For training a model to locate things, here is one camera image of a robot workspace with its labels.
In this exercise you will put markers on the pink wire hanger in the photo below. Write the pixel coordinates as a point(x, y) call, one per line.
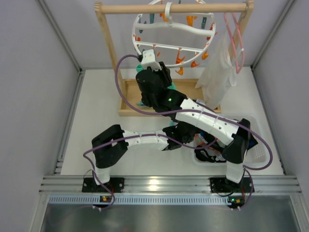
point(236, 44)

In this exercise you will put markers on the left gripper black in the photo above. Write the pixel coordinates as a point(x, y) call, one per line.
point(201, 144)

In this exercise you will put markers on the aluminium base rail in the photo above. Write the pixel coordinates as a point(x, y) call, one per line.
point(161, 179)

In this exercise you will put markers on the orange clothes peg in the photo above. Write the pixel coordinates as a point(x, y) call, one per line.
point(180, 71)
point(194, 64)
point(179, 59)

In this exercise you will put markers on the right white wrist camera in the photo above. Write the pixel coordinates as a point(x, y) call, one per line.
point(149, 60)

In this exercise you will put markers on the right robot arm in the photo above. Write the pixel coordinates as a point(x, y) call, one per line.
point(234, 135)

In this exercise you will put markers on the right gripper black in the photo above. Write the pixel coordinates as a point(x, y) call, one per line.
point(165, 73)

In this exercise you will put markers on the white plastic basket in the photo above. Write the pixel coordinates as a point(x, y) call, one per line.
point(257, 156)

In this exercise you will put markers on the black sock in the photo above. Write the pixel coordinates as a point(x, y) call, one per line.
point(202, 154)
point(252, 142)

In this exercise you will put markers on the white cloth garment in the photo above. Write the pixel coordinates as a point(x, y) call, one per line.
point(218, 76)

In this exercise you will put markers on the black sock front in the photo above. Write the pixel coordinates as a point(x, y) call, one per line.
point(252, 142)

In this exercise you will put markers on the white round clip hanger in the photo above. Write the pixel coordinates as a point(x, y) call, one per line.
point(165, 33)

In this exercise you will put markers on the pink patterned sock front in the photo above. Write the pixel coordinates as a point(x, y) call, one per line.
point(199, 140)

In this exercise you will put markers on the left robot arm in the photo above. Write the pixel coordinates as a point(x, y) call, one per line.
point(119, 141)

